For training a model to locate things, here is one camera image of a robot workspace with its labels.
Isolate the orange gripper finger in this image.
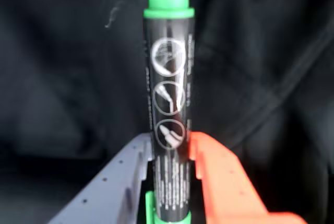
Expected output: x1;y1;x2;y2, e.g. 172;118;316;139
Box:
187;131;309;224

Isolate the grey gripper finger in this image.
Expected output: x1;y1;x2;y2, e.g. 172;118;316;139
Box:
47;133;155;224

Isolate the green black marker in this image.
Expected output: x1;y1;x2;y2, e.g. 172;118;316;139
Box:
142;0;195;224

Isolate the black fabric bag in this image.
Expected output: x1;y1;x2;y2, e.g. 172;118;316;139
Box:
0;0;334;224

